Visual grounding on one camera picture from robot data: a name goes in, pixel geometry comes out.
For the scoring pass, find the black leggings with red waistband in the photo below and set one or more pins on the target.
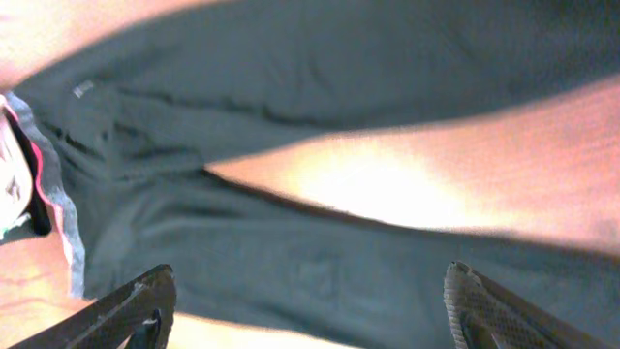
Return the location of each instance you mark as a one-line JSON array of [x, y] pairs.
[[309, 169]]

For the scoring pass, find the folded white shirt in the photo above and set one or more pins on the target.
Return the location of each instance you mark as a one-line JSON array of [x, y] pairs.
[[16, 178]]

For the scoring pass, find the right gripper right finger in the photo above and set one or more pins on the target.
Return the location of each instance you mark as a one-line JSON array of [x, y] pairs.
[[485, 315]]

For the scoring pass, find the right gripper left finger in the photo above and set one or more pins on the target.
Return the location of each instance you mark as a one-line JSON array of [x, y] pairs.
[[138, 315]]

